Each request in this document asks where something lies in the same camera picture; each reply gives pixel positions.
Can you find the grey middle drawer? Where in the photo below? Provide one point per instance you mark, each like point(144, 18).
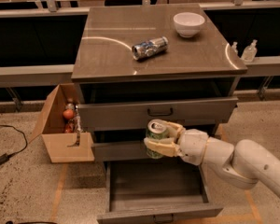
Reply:
point(129, 150)

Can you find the green soda can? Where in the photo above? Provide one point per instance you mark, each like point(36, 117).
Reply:
point(156, 129)

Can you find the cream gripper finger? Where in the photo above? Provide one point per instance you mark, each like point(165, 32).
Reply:
point(166, 147)
point(170, 130)

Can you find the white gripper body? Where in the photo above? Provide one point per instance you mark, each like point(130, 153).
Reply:
point(193, 146)

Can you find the grey three-drawer cabinet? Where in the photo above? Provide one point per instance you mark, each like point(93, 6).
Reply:
point(201, 67)

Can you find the clear sanitizer pump bottle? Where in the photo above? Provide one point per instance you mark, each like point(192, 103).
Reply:
point(250, 52)

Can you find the open cardboard box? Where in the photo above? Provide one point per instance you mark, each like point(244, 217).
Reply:
point(51, 124)

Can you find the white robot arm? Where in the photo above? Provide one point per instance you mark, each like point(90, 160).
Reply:
point(242, 165)

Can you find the grey drawer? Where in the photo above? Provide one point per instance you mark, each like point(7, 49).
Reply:
point(155, 192)
point(136, 115)
point(129, 150)

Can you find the orange round fruit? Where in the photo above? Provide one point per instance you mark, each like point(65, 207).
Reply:
point(68, 114)

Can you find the grey bottom drawer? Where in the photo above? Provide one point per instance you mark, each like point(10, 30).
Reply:
point(155, 192)

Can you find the grey metal rail bench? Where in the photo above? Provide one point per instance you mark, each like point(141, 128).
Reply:
point(29, 76)

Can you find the white ceramic bowl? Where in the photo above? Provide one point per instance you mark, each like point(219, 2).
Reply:
point(188, 24)

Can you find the grey top drawer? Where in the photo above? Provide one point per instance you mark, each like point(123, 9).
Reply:
point(136, 115)

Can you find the red item in box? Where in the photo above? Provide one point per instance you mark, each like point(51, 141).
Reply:
point(69, 127)

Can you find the silver blue can lying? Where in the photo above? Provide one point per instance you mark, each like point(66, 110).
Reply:
point(150, 48)

